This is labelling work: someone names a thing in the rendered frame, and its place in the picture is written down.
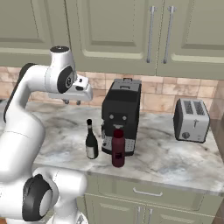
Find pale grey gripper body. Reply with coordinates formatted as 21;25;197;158
47;85;95;103

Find dark wine bottle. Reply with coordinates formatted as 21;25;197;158
85;118;100;160

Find red juice bottle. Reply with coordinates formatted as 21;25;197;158
111;129;127;169

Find black coffee machine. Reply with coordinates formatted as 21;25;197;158
101;77;143;158

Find silver toaster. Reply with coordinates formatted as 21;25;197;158
172;97;211;144

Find green base cupboard door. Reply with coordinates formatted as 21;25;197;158
83;193;147;224
144;204;218;224

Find green drawer front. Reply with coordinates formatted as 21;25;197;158
86;172;224;217

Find green wall cupboard door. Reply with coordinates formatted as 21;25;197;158
0;0;70;67
157;0;224;81
64;0;162;77

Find silver drawer handle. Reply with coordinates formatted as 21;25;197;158
132;186;164;198

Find silver base cupboard handle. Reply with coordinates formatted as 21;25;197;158
136;206;143;224
147;207;154;224

